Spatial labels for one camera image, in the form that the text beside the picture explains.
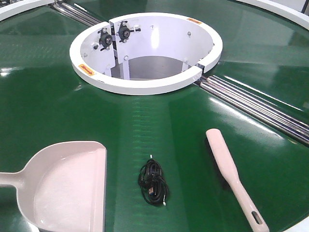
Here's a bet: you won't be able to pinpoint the black usb cable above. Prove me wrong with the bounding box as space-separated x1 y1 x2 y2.
138 154 169 207

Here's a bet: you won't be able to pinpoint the beige hand broom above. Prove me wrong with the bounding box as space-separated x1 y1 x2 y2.
206 129 269 232

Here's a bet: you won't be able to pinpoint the beige plastic dustpan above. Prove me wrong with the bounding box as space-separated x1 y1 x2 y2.
0 141 107 232

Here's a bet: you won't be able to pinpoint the rear chrome conveyor rollers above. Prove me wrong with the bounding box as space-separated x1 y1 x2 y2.
50 0 101 27

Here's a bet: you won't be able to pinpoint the front orange arrow sticker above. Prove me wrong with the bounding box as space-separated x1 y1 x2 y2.
78 64 96 76

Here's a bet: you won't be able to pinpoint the orange arrow sticker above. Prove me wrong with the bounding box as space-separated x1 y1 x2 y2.
78 64 96 76
187 18 202 25

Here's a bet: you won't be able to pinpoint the rear orange arrow sticker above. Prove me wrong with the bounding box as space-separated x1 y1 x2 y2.
187 18 202 25

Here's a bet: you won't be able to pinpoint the white outer rim right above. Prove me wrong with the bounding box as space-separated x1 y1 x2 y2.
239 0 309 30

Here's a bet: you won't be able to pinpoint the white rim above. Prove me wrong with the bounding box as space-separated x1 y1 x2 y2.
239 0 309 30
0 0 55 21

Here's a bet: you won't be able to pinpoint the white outer rim left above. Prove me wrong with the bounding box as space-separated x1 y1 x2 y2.
0 0 55 21

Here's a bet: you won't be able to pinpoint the white central conveyor ring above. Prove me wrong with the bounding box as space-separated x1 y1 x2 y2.
69 12 224 96

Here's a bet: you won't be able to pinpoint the right black bearing mount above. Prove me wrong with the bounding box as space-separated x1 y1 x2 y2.
117 21 141 43

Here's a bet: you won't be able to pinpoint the black bearing mount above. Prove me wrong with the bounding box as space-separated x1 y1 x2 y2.
117 21 141 43
98 28 112 51

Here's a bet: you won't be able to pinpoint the left black bearing mount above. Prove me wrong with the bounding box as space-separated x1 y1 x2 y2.
98 28 112 51

